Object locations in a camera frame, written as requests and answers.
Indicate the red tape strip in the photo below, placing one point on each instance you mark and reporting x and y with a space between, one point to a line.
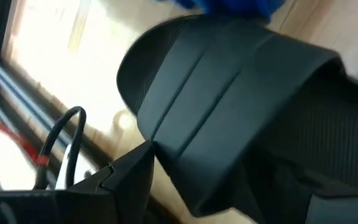
20 141

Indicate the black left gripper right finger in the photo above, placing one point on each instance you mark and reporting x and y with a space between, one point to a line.
343 210

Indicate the blue plastic bin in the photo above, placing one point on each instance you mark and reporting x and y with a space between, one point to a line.
238 7

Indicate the black rubber slide sandal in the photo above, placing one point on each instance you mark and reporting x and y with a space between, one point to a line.
213 93

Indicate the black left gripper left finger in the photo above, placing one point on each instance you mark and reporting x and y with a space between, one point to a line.
129 186

